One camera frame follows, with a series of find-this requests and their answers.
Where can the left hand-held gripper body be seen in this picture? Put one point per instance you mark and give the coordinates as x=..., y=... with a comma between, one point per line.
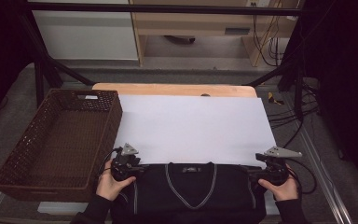
x=124, y=168

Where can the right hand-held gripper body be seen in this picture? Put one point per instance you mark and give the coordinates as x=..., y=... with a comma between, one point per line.
x=275, y=172

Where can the brown wicker basket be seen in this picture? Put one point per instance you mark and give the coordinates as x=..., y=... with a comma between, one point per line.
x=59, y=140

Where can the person's right hand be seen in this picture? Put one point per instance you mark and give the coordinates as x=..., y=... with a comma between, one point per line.
x=282, y=191

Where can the white cabinet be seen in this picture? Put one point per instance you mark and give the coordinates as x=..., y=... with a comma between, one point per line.
x=84, y=34

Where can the yellow and black tape piece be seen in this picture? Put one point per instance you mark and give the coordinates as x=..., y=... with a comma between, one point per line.
x=272, y=98

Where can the dark shirt with grey trim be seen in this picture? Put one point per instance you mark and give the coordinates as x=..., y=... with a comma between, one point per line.
x=192, y=199

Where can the person's left hand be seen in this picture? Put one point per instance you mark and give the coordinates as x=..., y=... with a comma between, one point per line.
x=110, y=186

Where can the light wooden desk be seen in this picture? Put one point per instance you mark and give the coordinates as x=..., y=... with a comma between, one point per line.
x=183, y=21

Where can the black metal frame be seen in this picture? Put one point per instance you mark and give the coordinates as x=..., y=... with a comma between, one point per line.
x=167, y=8

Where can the black curtain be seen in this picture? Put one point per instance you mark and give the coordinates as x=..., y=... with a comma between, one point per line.
x=345, y=77
x=0, y=46

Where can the dark curved object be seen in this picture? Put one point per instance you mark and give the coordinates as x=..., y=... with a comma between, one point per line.
x=180, y=39

